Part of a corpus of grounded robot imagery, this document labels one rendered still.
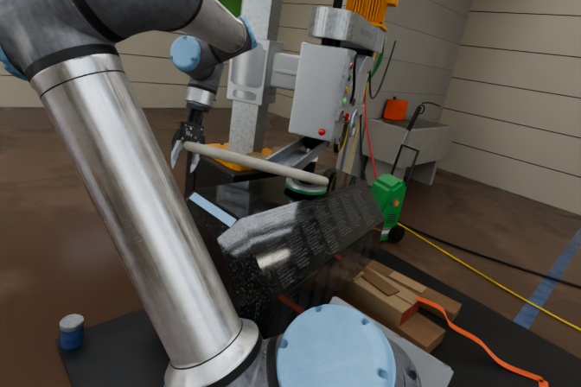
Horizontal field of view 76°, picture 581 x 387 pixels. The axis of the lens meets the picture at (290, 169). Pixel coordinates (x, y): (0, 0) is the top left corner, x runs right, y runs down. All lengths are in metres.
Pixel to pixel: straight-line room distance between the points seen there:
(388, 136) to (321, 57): 3.01
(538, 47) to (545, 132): 1.19
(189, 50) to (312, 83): 0.79
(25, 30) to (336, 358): 0.56
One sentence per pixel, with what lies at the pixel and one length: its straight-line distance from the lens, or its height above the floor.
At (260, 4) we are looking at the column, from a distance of 2.52.
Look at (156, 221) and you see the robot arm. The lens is 0.52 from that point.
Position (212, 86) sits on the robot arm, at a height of 1.38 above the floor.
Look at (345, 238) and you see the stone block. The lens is 1.93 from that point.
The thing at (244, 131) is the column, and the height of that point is 0.95.
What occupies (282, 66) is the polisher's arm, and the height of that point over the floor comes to 1.41.
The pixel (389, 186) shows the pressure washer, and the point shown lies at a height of 0.53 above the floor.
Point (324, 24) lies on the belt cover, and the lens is 1.70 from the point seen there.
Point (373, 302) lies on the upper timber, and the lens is 2.46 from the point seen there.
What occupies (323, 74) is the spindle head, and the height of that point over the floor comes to 1.44.
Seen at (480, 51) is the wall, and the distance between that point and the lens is 6.64.
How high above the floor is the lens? 1.52
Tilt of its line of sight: 18 degrees down
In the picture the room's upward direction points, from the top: 9 degrees clockwise
